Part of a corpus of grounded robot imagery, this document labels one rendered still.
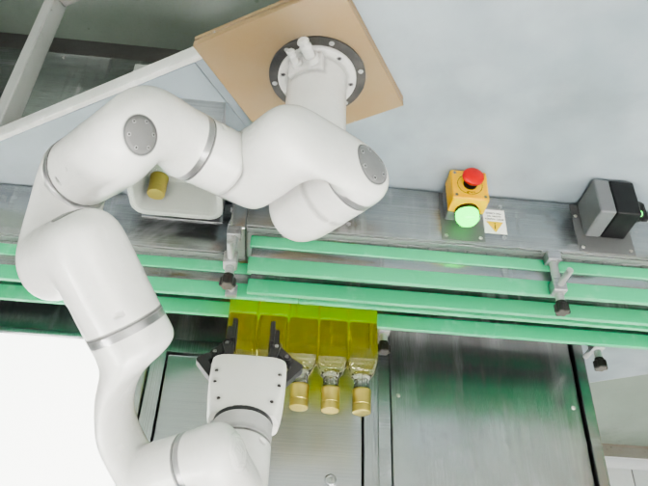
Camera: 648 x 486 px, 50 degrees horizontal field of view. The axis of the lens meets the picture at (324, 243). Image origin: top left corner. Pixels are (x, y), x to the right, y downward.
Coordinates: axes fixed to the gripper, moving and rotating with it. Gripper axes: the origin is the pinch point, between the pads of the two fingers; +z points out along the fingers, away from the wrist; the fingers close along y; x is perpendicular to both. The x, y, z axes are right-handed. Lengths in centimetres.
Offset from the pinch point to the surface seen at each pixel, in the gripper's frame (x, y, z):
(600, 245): -5, 64, 35
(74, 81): -19, -57, 105
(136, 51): -17, -44, 124
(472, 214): 0, 38, 34
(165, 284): -19.0, -18.5, 28.8
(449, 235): -5.6, 34.4, 34.4
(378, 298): -17.0, 22.2, 27.8
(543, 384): -40, 62, 29
